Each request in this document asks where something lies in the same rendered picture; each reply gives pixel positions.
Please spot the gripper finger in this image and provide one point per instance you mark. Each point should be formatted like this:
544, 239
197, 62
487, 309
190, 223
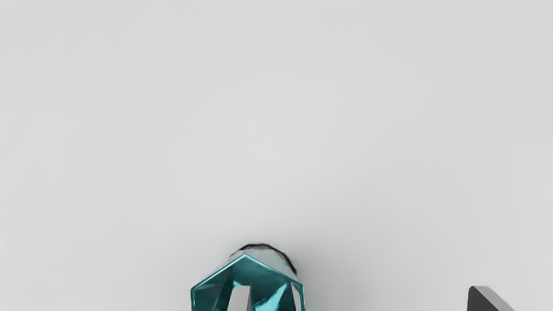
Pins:
481, 301

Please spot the teal faceted mug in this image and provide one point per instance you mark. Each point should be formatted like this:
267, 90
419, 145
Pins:
259, 276

